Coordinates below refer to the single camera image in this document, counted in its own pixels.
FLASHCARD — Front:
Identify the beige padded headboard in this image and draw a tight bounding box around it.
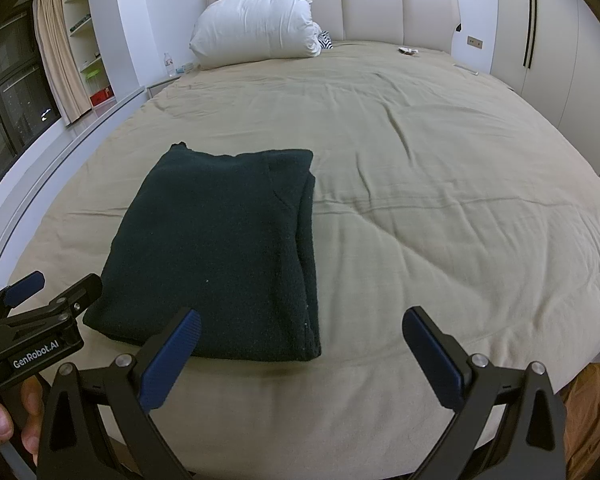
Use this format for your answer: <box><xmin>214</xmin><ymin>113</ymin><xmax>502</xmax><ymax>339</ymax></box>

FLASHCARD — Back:
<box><xmin>206</xmin><ymin>0</ymin><xmax>462</xmax><ymax>56</ymax></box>

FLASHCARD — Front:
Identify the dark window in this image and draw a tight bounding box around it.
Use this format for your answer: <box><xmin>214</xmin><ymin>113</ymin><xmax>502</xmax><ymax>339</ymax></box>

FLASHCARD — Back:
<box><xmin>0</xmin><ymin>10</ymin><xmax>63</xmax><ymax>201</ymax></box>

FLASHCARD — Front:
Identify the beige curtain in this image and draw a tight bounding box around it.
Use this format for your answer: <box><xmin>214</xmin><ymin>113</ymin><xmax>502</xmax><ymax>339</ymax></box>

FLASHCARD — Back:
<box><xmin>32</xmin><ymin>0</ymin><xmax>92</xmax><ymax>126</ymax></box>

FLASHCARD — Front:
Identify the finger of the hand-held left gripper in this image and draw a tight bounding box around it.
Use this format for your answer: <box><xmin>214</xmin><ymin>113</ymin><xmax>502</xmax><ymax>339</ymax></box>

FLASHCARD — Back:
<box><xmin>0</xmin><ymin>270</ymin><xmax>47</xmax><ymax>314</ymax></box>
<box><xmin>50</xmin><ymin>274</ymin><xmax>103</xmax><ymax>319</ymax></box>

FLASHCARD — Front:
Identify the black wardrobe handle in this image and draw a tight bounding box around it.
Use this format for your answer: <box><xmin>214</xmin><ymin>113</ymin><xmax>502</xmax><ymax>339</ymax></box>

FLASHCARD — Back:
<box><xmin>522</xmin><ymin>0</ymin><xmax>532</xmax><ymax>67</ymax></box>
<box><xmin>527</xmin><ymin>0</ymin><xmax>537</xmax><ymax>68</ymax></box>

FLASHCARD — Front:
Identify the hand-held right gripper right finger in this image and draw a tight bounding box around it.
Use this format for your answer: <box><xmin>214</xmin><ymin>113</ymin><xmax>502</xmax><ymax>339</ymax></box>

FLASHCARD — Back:
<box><xmin>401</xmin><ymin>305</ymin><xmax>568</xmax><ymax>480</ymax></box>

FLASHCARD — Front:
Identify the white pillow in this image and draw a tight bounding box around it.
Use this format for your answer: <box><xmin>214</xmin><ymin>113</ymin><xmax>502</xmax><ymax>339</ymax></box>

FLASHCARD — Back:
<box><xmin>189</xmin><ymin>0</ymin><xmax>323</xmax><ymax>71</ymax></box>

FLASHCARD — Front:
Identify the person's brown trouser leg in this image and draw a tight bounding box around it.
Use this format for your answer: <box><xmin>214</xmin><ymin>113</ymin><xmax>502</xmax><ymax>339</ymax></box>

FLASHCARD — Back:
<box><xmin>560</xmin><ymin>362</ymin><xmax>600</xmax><ymax>480</ymax></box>

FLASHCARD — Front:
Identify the grey strap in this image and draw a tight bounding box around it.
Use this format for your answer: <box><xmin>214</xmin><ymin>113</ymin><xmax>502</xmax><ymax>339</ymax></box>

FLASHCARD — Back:
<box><xmin>0</xmin><ymin>440</ymin><xmax>36</xmax><ymax>480</ymax></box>

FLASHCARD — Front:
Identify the white wardrobe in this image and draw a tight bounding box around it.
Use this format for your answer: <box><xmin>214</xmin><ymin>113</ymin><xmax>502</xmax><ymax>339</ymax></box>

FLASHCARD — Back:
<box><xmin>495</xmin><ymin>0</ymin><xmax>600</xmax><ymax>176</ymax></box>

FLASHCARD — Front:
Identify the dark green sweater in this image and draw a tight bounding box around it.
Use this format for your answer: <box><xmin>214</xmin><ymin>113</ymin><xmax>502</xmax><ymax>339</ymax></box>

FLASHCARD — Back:
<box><xmin>82</xmin><ymin>142</ymin><xmax>323</xmax><ymax>362</ymax></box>

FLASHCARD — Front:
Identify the white nightstand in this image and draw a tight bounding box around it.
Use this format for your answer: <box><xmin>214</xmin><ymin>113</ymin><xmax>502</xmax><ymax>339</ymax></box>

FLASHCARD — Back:
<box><xmin>146</xmin><ymin>72</ymin><xmax>183</xmax><ymax>101</ymax></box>

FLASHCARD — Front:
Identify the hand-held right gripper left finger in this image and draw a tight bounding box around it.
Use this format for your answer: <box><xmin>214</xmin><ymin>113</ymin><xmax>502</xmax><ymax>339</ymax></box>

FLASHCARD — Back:
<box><xmin>34</xmin><ymin>307</ymin><xmax>203</xmax><ymax>480</ymax></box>

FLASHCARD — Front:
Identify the bed with beige sheet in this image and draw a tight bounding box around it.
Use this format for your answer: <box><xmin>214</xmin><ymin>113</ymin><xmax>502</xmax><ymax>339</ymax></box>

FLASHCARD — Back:
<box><xmin>0</xmin><ymin>40</ymin><xmax>600</xmax><ymax>476</ymax></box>

